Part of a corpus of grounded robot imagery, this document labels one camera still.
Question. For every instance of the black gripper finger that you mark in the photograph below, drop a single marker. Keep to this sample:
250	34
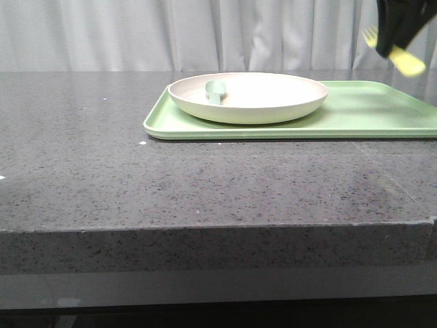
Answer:
400	21

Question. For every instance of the yellow plastic fork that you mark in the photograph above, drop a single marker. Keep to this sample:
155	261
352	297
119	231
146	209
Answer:
408	64

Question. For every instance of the white round plate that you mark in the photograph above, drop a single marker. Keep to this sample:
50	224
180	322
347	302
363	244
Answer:
251	97

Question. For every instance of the light green rectangular tray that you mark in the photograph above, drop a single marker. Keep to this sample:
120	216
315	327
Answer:
352	110

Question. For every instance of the light green plastic spoon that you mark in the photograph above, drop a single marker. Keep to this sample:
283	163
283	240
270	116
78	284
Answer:
215	91

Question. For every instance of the grey pleated curtain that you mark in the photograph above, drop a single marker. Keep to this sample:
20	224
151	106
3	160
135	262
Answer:
211	36

